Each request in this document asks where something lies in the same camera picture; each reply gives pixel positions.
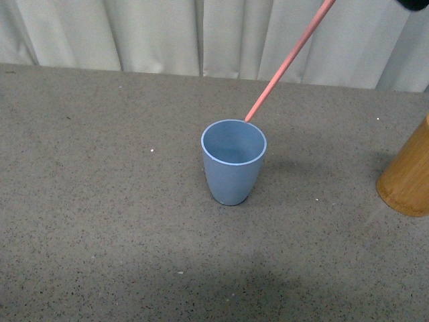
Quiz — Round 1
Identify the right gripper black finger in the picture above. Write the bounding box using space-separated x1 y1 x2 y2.
397 0 429 11

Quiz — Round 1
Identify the pink chopstick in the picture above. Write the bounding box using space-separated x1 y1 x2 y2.
244 0 336 123

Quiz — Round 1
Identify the bamboo chopstick holder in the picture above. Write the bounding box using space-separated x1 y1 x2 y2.
376 117 428 217

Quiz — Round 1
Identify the light blue plastic cup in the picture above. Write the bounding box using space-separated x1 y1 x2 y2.
200 119 267 206

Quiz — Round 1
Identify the white pleated curtain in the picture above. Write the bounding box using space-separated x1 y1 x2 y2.
1 1 428 92

